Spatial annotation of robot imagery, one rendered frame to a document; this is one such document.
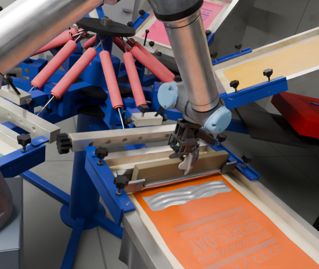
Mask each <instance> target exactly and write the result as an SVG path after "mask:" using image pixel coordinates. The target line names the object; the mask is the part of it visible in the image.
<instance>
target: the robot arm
mask: <svg viewBox="0 0 319 269"><path fill-rule="evenodd" d="M119 1H120V0H16V1H15V2H13V3H12V4H11V5H9V6H8V7H6V8H5V9H3V10H2V11H0V89H1V88H2V78H3V76H4V75H5V74H7V73H8V72H10V71H11V70H12V69H13V68H15V67H16V66H18V65H19V64H21V63H22V62H23V61H25V60H26V59H27V58H29V57H30V56H32V55H33V54H34V53H35V52H37V51H38V50H40V49H41V48H42V47H44V46H45V45H47V44H48V43H49V42H51V41H52V40H53V39H55V38H56V37H57V36H59V35H60V34H61V33H63V32H64V31H65V30H67V29H68V28H69V27H71V26H72V25H74V24H75V23H76V22H78V21H79V20H81V19H82V18H83V17H85V16H86V15H87V14H89V13H90V12H91V11H93V10H94V9H96V8H97V7H98V6H99V5H101V4H102V3H105V4H109V5H115V4H116V3H118V2H119ZM147 1H148V2H149V4H150V5H151V7H152V9H153V11H154V15H155V17H156V19H157V20H158V21H160V22H162V23H163V25H164V28H165V31H166V34H167V36H168V39H169V42H170V45H171V49H172V52H173V55H174V57H175V60H176V63H177V66H178V69H179V72H180V75H181V78H182V82H169V83H164V84H162V85H161V86H160V87H159V90H158V95H157V96H158V101H159V104H160V105H161V106H162V107H163V108H166V109H173V108H175V109H177V110H178V111H180V112H182V113H183V118H181V119H178V120H177V124H176V128H175V131H174V132H171V133H170V137H169V141H168V145H170V147H171V148H172V149H173V150H174V152H173V153H171V154H170V155H169V158H170V159H174V158H178V157H183V156H185V160H184V161H183V162H182V163H180V164H179V167H178V168H179V169H181V170H185V171H184V176H185V175H186V174H188V173H189V172H190V170H191V169H192V168H193V166H194V165H195V164H196V162H197V160H198V157H199V151H200V148H199V147H200V140H199V138H200V139H202V140H204V141H205V142H206V143H207V144H210V145H212V146H214V145H215V143H216V142H217V140H216V139H214V136H213V135H212V134H210V133H207V132H205V131H203V130H202V129H200V128H201V127H203V128H204V129H205V130H208V131H210V132H211V133H214V134H219V133H221V132H223V131H224V130H225V129H226V128H227V127H228V126H229V124H230V121H231V119H232V114H231V112H230V110H229V109H227V108H226V107H225V106H222V105H221V103H220V99H219V94H218V89H217V80H216V78H215V76H214V71H213V67H212V62H211V57H210V52H209V47H208V43H207V39H206V34H205V30H204V25H203V20H202V15H201V10H200V9H201V7H202V6H203V3H204V0H147ZM171 136H172V139H171ZM170 139H171V142H170ZM189 153H191V154H189ZM12 210H13V198H12V193H11V190H10V188H9V187H8V185H7V183H6V181H5V179H4V177H3V175H2V173H1V171H0V229H1V228H2V227H3V226H4V225H5V224H6V223H7V221H8V220H9V219H10V217H11V214H12Z"/></svg>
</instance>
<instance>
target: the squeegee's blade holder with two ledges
mask: <svg viewBox="0 0 319 269"><path fill-rule="evenodd" d="M220 171H221V170H220V169H219V168H217V169H212V170H207V171H202V172H197V173H191V174H188V175H185V176H184V175H183V176H177V177H173V178H168V179H162V180H157V181H152V182H148V183H143V187H144V188H147V187H152V186H156V185H161V184H166V183H171V182H174V181H180V180H184V179H189V178H194V177H199V176H204V175H209V174H212V173H217V172H220Z"/></svg>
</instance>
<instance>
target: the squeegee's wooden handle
mask: <svg viewBox="0 0 319 269"><path fill-rule="evenodd" d="M228 155H229V154H228V152H226V151H225V150H224V151H217V152H210V153H204V154H199V157H198V160H197V162H196V164H195V165H194V166H193V168H192V169H191V170H190V172H189V173H188V174H191V173H197V172H202V171H207V170H212V169H217V168H219V169H221V168H222V165H223V164H224V163H226V161H227V158H228ZM184 160H185V156H184V157H178V158H174V159H167V160H161V161H154V162H148V163H141V164H136V165H135V166H134V169H133V175H132V179H131V181H134V180H140V179H145V181H143V183H148V182H152V181H157V180H162V179H168V178H173V177H177V176H183V175H184V171H185V170H181V169H179V168H178V167H179V164H180V163H182V162H183V161H184ZM188 174H187V175H188ZM142 185H143V184H142Z"/></svg>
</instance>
